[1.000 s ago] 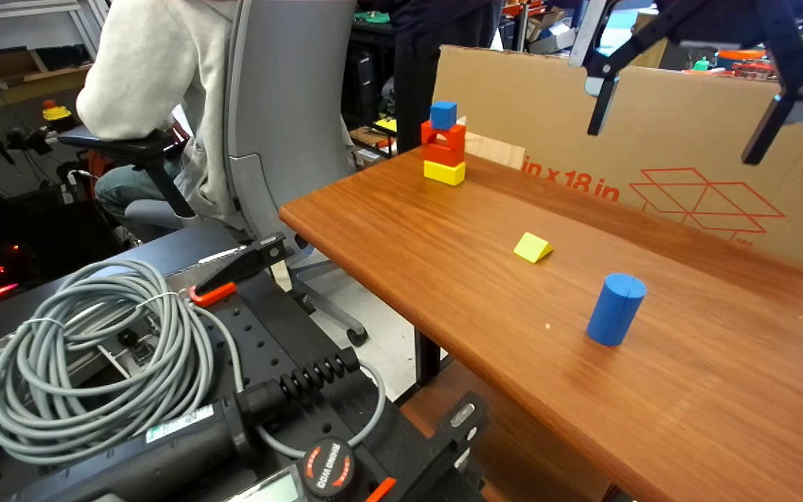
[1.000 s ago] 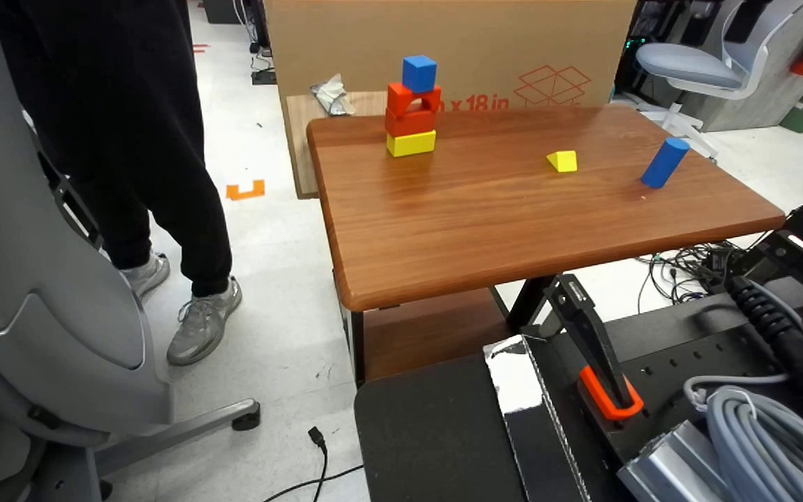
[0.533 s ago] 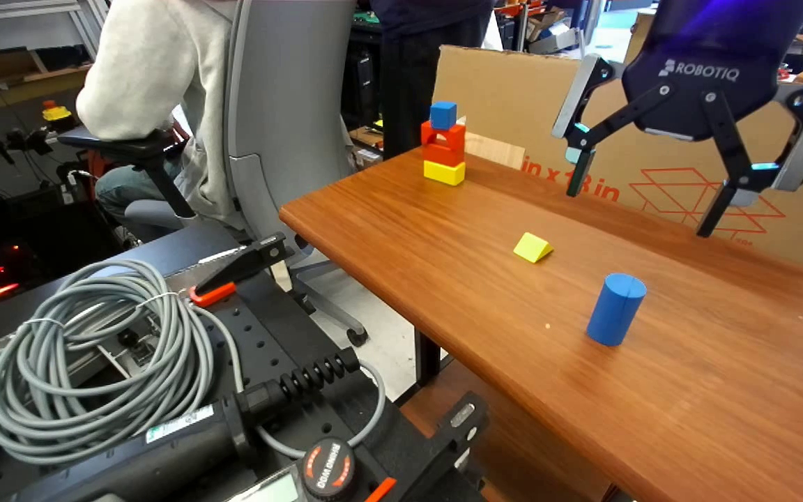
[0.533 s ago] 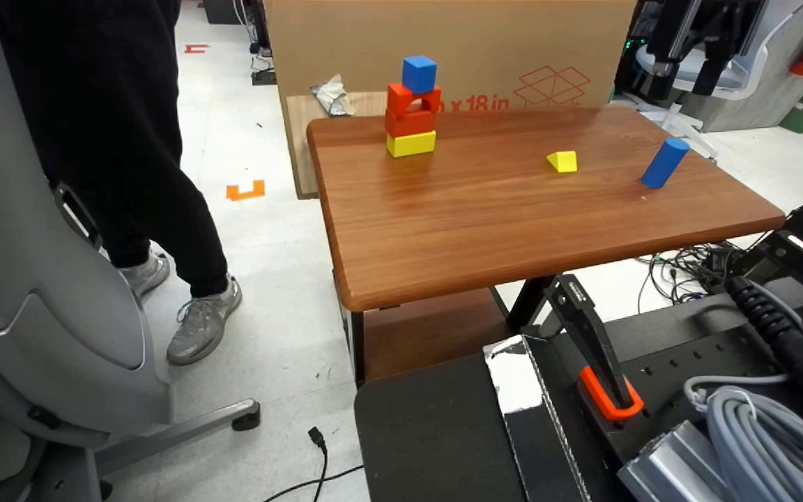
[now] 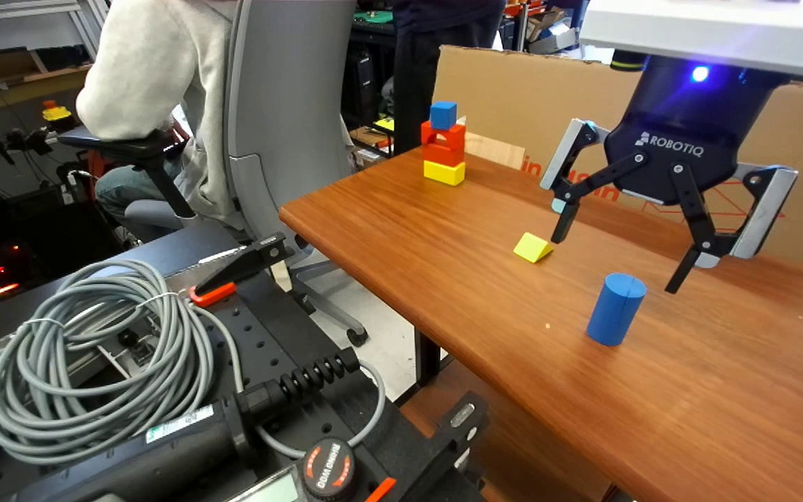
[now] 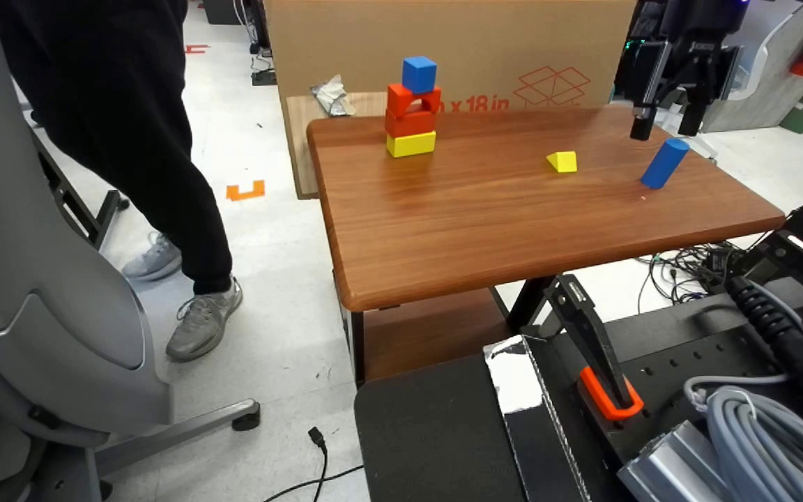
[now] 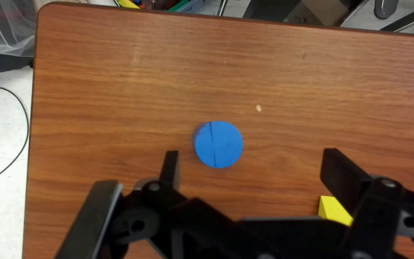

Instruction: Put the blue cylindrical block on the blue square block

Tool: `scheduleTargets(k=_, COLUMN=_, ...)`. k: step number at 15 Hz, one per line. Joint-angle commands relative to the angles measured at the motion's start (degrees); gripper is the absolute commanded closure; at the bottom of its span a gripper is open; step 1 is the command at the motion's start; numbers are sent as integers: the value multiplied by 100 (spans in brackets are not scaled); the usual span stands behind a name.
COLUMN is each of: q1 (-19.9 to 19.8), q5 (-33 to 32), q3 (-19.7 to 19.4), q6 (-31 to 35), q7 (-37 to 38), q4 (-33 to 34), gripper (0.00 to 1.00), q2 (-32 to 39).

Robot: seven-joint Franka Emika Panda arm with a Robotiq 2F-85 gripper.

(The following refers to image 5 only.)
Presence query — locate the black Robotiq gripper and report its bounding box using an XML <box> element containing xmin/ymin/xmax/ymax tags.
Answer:
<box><xmin>538</xmin><ymin>56</ymin><xmax>802</xmax><ymax>294</ymax></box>

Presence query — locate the blue cylindrical block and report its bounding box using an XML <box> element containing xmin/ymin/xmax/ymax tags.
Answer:
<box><xmin>585</xmin><ymin>269</ymin><xmax>651</xmax><ymax>347</ymax></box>

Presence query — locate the yellow wedge block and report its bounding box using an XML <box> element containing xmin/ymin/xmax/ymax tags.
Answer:
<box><xmin>510</xmin><ymin>227</ymin><xmax>555</xmax><ymax>268</ymax></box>

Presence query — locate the yellow rectangular block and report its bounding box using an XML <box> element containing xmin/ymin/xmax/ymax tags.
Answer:
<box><xmin>422</xmin><ymin>156</ymin><xmax>468</xmax><ymax>190</ymax></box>

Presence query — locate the red arch block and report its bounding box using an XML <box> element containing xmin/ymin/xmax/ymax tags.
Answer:
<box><xmin>420</xmin><ymin>117</ymin><xmax>468</xmax><ymax>170</ymax></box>

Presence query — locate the blue cube block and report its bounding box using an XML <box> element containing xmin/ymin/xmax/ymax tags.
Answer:
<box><xmin>428</xmin><ymin>98</ymin><xmax>460</xmax><ymax>133</ymax></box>

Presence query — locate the large cardboard box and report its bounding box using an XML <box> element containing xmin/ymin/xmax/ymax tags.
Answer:
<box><xmin>434</xmin><ymin>41</ymin><xmax>803</xmax><ymax>273</ymax></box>

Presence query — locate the person in black trousers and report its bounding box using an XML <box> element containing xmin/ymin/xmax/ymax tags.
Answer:
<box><xmin>390</xmin><ymin>0</ymin><xmax>507</xmax><ymax>156</ymax></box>

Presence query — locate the grey high-back office chair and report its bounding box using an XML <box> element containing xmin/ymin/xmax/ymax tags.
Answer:
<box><xmin>223</xmin><ymin>0</ymin><xmax>397</xmax><ymax>347</ymax></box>

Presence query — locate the black and red emergency button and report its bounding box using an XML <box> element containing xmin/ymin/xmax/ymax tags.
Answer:
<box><xmin>294</xmin><ymin>437</ymin><xmax>361</xmax><ymax>498</ymax></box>

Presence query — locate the person in white sweater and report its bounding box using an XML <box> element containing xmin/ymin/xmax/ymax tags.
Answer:
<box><xmin>75</xmin><ymin>0</ymin><xmax>247</xmax><ymax>225</ymax></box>

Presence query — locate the black armrest chair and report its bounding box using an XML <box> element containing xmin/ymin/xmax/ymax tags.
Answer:
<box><xmin>57</xmin><ymin>126</ymin><xmax>197</xmax><ymax>220</ymax></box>

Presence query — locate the black corrugated cable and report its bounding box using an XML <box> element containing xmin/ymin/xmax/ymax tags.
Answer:
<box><xmin>231</xmin><ymin>345</ymin><xmax>369</xmax><ymax>421</ymax></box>

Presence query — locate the black clamp with orange handle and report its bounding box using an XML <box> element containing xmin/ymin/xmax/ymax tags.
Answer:
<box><xmin>164</xmin><ymin>230</ymin><xmax>300</xmax><ymax>310</ymax></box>

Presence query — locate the coiled grey cable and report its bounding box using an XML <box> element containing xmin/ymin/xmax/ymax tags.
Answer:
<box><xmin>0</xmin><ymin>257</ymin><xmax>247</xmax><ymax>469</ymax></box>

